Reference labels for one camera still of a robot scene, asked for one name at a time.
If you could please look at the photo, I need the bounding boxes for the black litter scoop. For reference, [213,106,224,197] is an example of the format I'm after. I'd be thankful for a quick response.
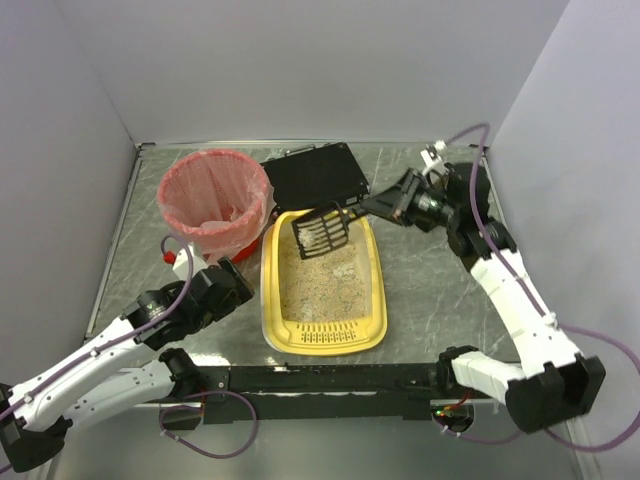
[291,201,368,260]

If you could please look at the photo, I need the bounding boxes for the yellow litter box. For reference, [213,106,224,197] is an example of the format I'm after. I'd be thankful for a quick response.
[261,211,388,356]

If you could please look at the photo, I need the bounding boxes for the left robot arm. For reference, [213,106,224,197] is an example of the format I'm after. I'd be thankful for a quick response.
[1,258,254,473]

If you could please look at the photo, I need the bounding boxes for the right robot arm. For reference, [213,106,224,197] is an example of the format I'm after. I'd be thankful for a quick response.
[360,162,606,433]

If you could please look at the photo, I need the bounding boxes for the black carrying case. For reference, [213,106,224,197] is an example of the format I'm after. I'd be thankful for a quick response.
[262,142,370,214]

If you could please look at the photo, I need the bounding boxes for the red waste basket with liner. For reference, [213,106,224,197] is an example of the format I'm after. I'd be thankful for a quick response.
[156,149,275,264]

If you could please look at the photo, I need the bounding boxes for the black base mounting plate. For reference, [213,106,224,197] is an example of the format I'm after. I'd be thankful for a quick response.
[162,363,469,424]

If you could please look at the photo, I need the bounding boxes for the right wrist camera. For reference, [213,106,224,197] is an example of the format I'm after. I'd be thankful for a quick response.
[420,140,447,176]

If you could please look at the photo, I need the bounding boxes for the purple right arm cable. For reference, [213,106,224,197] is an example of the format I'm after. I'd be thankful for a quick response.
[439,122,640,453]

